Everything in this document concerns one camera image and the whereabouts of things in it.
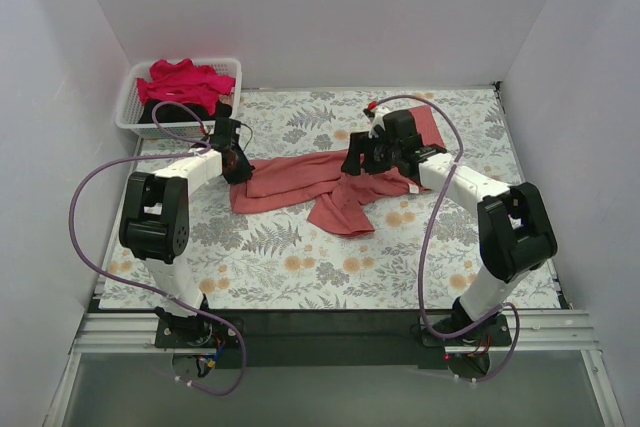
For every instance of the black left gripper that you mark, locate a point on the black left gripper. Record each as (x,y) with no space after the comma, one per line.
(240,169)

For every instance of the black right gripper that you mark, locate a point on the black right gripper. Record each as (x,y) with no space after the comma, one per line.
(367,153)

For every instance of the salmon pink t-shirt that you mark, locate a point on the salmon pink t-shirt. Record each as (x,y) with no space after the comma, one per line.
(339,198)

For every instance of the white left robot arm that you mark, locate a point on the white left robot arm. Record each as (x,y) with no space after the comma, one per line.
(155,222)

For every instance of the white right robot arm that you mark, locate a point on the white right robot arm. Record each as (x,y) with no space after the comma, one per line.
(515,233)

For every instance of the black t-shirt in basket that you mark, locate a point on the black t-shirt in basket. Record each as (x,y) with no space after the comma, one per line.
(174,114)

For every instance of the magenta t-shirt in basket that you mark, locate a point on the magenta t-shirt in basket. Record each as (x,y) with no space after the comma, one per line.
(185,82)

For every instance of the white plastic laundry basket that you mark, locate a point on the white plastic laundry basket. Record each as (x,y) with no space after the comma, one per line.
(129,108)

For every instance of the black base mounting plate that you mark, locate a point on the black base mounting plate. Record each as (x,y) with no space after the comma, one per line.
(323,338)

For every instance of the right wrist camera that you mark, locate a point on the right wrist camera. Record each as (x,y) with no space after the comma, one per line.
(376,113)

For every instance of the aluminium frame rail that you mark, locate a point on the aluminium frame rail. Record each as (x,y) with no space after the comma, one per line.
(541,330)

